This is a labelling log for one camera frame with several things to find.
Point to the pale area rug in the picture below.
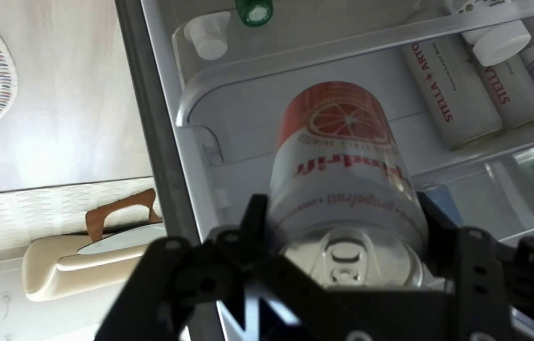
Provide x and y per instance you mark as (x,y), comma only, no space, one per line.
(22,214)

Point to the white Stella Artois can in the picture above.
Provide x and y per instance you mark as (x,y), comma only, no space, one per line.
(450,95)
(520,95)

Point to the red white soda can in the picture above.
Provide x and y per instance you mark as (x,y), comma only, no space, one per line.
(344,176)

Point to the beige sofa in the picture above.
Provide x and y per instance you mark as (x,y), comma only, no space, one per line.
(52,271)

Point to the glass coffee table wood base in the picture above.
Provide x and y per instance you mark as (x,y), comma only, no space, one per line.
(122,205)

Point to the dark wine bottle green cap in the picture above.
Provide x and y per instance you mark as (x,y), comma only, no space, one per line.
(255,11)

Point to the refrigerator door with clear bins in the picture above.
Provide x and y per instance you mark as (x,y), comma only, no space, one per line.
(249,125)

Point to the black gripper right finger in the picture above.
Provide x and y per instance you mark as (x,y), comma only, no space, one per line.
(478,277)

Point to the white capped bottle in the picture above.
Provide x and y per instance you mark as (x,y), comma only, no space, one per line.
(501,43)

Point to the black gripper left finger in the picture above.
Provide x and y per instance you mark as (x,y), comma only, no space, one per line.
(258,220)

